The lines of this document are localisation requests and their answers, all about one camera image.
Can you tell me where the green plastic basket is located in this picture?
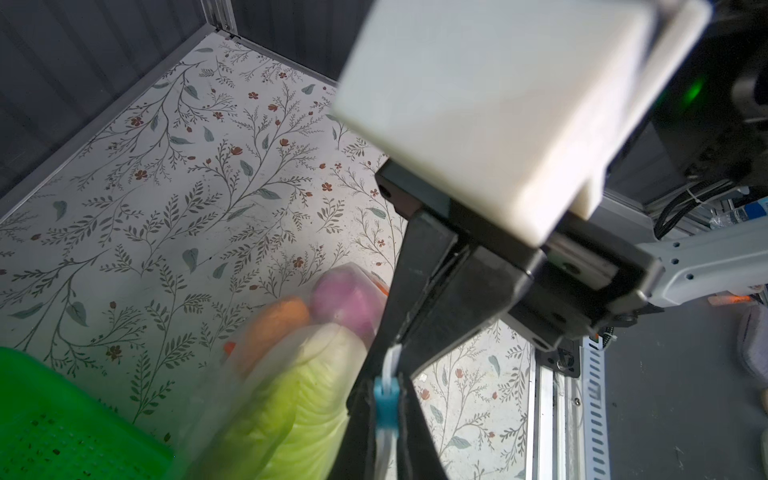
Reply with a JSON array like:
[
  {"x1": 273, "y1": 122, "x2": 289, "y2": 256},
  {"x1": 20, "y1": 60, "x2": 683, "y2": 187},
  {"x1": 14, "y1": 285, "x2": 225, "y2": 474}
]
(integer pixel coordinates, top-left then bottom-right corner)
[{"x1": 1, "y1": 348, "x2": 172, "y2": 479}]

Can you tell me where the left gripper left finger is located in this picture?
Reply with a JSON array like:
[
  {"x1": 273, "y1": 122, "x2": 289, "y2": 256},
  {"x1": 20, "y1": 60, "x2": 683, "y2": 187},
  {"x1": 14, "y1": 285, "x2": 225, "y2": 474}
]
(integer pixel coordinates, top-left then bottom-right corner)
[{"x1": 328, "y1": 377, "x2": 382, "y2": 480}]

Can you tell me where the purple eggplant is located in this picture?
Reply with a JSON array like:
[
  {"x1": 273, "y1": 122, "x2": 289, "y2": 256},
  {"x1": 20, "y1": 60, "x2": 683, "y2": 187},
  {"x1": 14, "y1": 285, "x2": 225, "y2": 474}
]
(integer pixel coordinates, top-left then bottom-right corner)
[{"x1": 309, "y1": 263, "x2": 389, "y2": 348}]

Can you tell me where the napa cabbage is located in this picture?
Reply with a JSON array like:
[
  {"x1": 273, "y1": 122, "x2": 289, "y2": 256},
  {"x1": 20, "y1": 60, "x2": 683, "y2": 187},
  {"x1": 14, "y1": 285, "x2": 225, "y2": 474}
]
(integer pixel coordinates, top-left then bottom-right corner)
[{"x1": 182, "y1": 323, "x2": 367, "y2": 479}]

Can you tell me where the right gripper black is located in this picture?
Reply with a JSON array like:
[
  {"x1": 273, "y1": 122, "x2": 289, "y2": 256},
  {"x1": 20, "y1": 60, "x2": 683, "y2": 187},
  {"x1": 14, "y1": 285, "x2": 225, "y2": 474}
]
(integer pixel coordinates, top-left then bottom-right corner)
[{"x1": 365, "y1": 160, "x2": 664, "y2": 379}]

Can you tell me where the white vented cable duct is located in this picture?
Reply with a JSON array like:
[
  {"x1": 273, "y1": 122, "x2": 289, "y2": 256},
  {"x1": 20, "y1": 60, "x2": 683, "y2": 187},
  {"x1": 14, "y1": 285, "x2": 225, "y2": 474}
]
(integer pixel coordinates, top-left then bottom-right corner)
[{"x1": 581, "y1": 337, "x2": 611, "y2": 480}]

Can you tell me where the clear zip top bag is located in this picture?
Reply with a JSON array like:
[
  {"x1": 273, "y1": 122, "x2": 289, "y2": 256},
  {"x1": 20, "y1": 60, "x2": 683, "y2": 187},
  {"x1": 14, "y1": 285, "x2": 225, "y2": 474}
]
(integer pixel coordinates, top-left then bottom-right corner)
[{"x1": 167, "y1": 262, "x2": 389, "y2": 479}]

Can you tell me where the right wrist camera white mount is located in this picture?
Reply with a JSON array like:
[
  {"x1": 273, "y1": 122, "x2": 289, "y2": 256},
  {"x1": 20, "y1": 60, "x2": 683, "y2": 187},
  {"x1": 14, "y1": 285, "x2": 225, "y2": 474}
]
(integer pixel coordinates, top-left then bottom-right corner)
[{"x1": 332, "y1": 1, "x2": 712, "y2": 247}]

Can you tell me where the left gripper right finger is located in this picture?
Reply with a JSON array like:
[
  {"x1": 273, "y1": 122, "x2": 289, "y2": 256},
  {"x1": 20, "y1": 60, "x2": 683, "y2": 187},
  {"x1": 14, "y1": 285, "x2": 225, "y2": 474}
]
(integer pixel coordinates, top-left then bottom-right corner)
[{"x1": 396, "y1": 373, "x2": 448, "y2": 480}]

